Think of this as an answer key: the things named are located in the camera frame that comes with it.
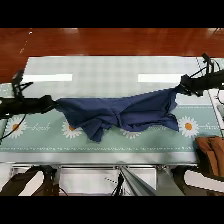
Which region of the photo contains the silver frame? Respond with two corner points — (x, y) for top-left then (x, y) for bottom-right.
(0, 161), (202, 197)

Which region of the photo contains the brown garment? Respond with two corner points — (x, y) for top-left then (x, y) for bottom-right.
(194, 135), (224, 178)

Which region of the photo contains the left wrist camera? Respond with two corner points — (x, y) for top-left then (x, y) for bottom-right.
(11, 69), (35, 100)

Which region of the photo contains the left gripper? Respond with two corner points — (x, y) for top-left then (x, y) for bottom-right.
(37, 94), (59, 115)

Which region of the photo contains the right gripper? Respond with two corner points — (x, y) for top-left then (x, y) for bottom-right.
(179, 74), (204, 98)

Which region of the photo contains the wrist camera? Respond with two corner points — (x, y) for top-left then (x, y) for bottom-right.
(199, 52), (221, 77)
(11, 69), (35, 100)

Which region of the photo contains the black cable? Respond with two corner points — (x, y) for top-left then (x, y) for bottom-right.
(0, 113), (28, 142)
(111, 172), (126, 197)

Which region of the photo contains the blue T-shirt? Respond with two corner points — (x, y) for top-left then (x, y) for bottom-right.
(54, 84), (183, 144)

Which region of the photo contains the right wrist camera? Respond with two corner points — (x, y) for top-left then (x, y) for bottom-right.
(199, 52), (221, 77)

